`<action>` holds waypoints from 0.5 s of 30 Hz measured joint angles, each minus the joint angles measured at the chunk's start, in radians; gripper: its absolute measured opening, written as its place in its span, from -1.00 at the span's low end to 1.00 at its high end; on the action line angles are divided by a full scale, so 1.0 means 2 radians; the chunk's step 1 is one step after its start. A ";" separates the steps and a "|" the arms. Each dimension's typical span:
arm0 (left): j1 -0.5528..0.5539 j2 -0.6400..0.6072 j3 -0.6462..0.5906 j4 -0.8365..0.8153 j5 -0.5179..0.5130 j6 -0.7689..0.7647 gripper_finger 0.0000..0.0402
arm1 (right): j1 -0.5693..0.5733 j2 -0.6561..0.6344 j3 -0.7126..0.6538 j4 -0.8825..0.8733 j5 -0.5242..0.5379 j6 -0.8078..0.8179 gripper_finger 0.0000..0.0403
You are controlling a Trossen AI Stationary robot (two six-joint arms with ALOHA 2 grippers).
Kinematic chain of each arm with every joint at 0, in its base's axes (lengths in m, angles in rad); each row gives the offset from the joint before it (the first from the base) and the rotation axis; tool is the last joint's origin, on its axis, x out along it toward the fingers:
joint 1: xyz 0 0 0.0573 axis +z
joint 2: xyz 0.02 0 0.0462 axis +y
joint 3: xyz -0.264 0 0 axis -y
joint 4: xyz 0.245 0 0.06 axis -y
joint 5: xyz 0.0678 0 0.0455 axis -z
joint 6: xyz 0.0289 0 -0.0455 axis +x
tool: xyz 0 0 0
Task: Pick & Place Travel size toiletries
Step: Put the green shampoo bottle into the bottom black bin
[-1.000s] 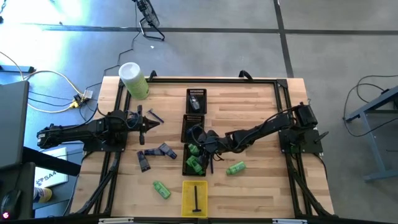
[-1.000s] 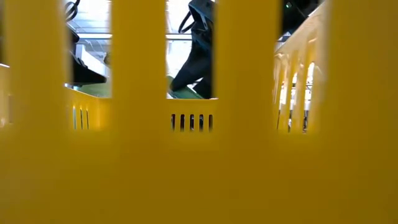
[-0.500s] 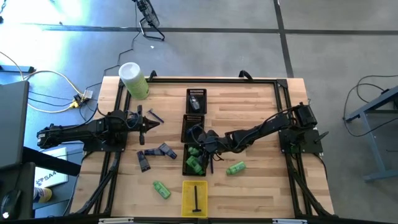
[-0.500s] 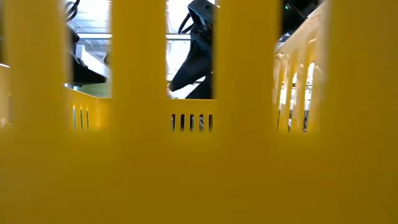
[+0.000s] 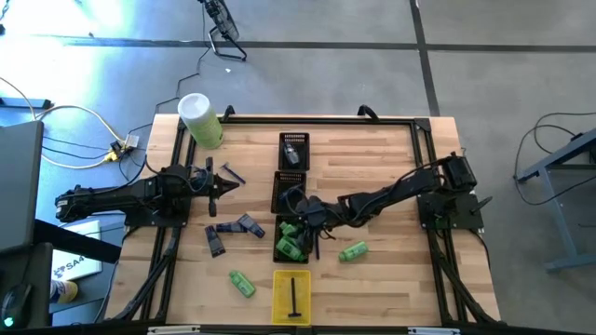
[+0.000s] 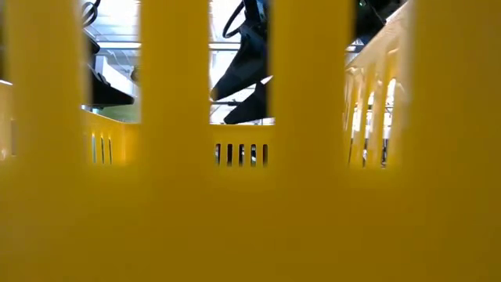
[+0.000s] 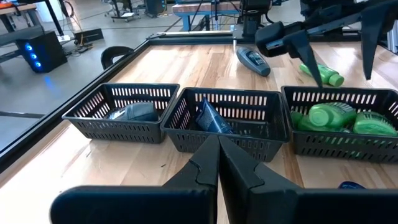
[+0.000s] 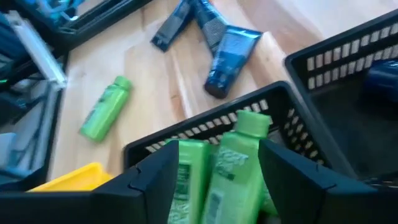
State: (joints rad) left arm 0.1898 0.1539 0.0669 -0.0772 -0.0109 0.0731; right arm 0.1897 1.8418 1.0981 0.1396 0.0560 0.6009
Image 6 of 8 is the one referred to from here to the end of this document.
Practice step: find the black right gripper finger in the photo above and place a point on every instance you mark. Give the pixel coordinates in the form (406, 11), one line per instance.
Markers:
(250, 62)
(254, 107)

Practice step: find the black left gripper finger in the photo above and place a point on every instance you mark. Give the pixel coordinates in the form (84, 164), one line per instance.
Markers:
(105, 98)

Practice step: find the green wipes canister white lid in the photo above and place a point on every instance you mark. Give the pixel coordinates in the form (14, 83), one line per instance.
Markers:
(125, 114)

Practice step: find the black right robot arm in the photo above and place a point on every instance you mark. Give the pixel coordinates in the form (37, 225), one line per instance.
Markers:
(375, 17)

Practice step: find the yellow slotted plastic basket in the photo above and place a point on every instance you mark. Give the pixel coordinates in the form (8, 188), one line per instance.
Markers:
(250, 219)

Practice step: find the long ceiling light fixture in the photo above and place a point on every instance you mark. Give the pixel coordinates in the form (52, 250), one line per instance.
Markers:
(117, 45)

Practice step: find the black metal frame stand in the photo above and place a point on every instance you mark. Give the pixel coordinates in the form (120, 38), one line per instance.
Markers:
(225, 103)

